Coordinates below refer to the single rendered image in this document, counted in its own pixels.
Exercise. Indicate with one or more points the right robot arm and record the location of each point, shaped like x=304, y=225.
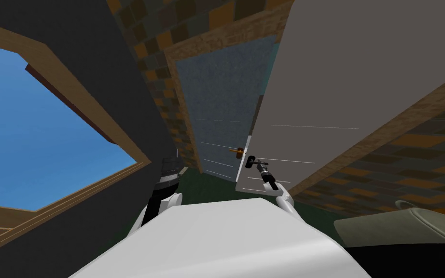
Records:
x=285, y=199

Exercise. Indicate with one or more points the orange door knob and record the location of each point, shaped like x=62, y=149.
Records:
x=239, y=153

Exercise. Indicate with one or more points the pale grey door leaf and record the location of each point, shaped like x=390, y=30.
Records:
x=342, y=77

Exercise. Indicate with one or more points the wooden framed window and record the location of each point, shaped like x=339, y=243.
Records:
x=33, y=135

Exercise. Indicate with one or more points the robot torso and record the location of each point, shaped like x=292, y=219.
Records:
x=222, y=247

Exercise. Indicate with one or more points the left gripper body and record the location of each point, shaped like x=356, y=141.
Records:
x=170, y=165

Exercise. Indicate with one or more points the blue grey door leaf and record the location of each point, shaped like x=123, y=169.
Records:
x=222, y=100

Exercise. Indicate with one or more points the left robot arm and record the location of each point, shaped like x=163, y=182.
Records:
x=157, y=204

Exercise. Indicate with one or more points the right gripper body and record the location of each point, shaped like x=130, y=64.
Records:
x=250, y=161

